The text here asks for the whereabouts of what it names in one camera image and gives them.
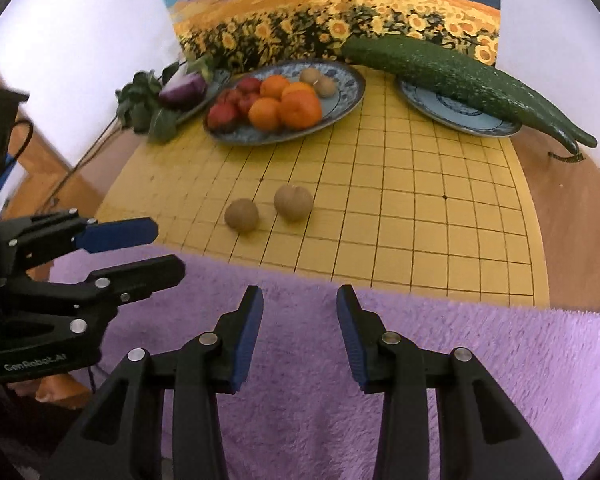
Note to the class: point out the smooth red apple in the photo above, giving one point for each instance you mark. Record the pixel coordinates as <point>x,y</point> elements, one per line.
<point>246,104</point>
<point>248,85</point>

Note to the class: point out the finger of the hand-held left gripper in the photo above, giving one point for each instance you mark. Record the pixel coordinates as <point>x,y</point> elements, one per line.
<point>120,234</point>
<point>145,272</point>

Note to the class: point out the yellow grid go board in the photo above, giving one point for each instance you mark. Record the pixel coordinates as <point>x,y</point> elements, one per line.
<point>405,235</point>

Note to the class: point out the purple fluffy towel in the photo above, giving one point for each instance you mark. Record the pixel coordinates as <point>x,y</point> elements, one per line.
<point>480,360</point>

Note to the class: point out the purple red cabbage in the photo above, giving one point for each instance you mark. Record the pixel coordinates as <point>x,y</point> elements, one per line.
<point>185,90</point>

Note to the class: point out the green bok choy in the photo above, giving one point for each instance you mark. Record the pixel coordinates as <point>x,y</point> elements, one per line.
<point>140,105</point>

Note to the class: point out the small blue patterned plate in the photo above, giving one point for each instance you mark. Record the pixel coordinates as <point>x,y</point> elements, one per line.
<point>450,110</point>

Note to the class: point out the sunflower field painting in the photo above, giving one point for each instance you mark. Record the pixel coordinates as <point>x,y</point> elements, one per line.
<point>330,0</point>

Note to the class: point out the wrinkled red apple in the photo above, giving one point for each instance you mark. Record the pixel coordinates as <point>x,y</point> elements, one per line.
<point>222,116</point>
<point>228,96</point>

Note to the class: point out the orange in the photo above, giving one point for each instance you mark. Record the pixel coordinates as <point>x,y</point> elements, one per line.
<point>265,115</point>
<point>275,86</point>
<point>301,109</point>
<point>297,88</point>

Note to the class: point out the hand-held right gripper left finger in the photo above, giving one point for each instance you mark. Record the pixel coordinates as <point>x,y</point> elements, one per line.
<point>247,342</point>

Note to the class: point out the green cucumber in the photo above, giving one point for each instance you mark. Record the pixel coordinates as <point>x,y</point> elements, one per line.
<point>420,65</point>
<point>587,138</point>

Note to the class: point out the brown kiwi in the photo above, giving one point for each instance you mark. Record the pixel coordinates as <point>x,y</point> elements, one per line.
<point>310,75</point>
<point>241,215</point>
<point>325,87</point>
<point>293,202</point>

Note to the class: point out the large blue patterned plate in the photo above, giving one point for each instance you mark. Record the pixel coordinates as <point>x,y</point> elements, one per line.
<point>341,95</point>

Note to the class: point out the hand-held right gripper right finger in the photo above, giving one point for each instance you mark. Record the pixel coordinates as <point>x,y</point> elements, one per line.
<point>352,342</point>

